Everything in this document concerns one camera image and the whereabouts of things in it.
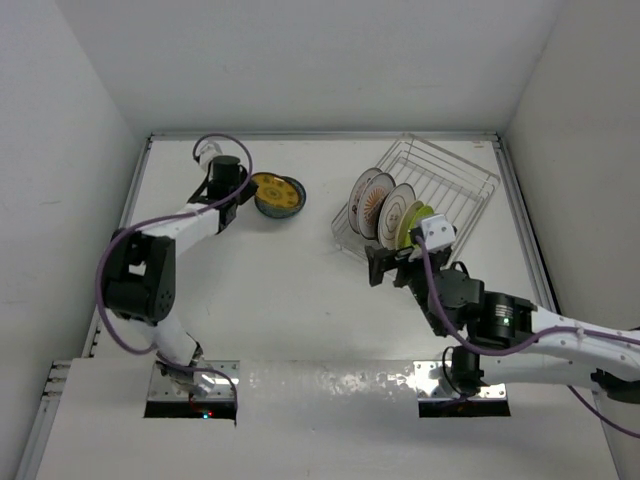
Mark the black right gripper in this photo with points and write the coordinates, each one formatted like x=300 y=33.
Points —
x=378 y=260

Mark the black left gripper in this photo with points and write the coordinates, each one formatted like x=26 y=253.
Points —
x=248 y=188

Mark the blue patterned plate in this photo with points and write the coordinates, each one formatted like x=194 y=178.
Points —
x=276 y=213

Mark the white plate black rings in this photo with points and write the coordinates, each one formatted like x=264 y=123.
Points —
x=395 y=217

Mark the lime green plate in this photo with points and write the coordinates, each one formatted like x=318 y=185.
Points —
x=421 y=213

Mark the white plate orange sunburst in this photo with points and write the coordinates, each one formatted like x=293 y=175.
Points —
x=370 y=204

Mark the white plate red green text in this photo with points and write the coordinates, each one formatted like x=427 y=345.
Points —
x=355 y=196

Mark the cream beige plate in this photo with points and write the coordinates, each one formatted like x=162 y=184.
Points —
x=405 y=222

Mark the yellow patterned plate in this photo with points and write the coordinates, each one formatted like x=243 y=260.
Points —
x=275 y=191

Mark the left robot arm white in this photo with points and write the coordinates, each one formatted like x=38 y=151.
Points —
x=137 y=281

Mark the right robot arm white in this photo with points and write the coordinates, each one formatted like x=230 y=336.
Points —
x=504 y=338

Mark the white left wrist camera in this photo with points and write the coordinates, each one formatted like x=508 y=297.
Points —
x=207 y=154

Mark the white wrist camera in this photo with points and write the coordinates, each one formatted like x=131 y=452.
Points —
x=436 y=231
x=207 y=154

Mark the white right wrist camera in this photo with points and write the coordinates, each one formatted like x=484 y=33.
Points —
x=436 y=231

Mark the clear wire dish rack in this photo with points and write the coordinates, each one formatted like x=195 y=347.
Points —
x=451 y=176

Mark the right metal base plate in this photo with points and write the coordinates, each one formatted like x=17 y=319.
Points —
x=431 y=386

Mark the metal base plate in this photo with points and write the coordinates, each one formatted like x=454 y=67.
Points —
x=431 y=386
x=213 y=384

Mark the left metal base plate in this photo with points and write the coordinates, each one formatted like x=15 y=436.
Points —
x=213 y=384

